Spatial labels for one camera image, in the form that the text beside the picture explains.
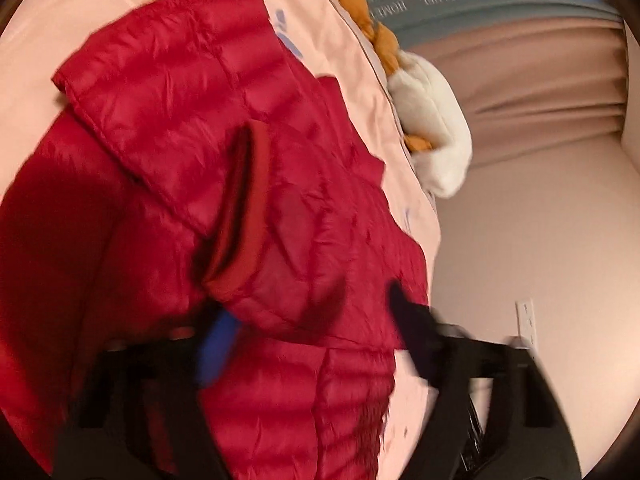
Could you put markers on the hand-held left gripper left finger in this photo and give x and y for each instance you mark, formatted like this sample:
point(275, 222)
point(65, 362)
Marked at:
point(215, 347)

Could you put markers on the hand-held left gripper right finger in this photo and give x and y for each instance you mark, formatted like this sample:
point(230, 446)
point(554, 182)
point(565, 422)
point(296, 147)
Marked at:
point(415, 332)

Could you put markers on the red down jacket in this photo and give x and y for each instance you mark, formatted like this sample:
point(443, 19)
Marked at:
point(175, 110)

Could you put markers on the white goose plush toy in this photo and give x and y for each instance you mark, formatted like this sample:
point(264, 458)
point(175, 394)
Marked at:
point(430, 110)

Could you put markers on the pink curtain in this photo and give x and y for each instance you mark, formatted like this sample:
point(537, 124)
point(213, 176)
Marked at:
point(525, 85)

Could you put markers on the pink printed duvet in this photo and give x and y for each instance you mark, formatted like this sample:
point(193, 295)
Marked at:
point(325, 35)

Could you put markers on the blue-grey striped headboard cushion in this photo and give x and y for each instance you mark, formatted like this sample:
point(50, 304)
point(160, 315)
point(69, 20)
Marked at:
point(435, 15)

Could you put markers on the white wall outlet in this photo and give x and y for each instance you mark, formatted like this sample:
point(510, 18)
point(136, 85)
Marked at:
point(526, 320)

